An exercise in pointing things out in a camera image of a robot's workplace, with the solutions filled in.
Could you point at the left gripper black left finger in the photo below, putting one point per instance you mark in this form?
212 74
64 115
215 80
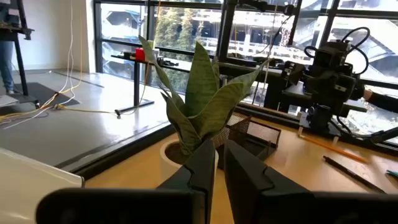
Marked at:
192 174

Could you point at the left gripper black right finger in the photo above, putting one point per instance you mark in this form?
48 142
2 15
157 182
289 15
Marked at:
248 186

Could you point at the black pen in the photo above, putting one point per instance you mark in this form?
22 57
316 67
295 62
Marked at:
351 173

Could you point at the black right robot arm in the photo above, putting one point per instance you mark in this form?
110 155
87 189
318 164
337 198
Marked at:
329 81

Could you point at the black mesh desk organizer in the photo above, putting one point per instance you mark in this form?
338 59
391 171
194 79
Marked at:
261 132

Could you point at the white plant pot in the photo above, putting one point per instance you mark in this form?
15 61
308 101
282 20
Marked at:
168 169

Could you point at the orange pencil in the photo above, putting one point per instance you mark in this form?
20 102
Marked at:
332 148

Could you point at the green snake plant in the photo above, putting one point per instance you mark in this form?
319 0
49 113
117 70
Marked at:
202 81

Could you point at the black metal floor stand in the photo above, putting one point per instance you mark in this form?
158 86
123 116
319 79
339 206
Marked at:
136 81

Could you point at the small red box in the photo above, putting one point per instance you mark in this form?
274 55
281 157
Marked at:
140 54

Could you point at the white panel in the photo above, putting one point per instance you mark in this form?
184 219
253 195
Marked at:
25 186

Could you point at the black floor mat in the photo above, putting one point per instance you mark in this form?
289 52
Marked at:
43 91

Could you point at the black tripod stand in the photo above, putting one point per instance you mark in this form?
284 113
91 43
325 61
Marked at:
20 62

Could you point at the person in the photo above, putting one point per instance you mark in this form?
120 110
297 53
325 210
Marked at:
6 62

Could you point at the black metal rig frame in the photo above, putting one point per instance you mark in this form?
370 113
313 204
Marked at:
227 31

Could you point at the black window frame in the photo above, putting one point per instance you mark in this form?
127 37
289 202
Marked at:
98 37

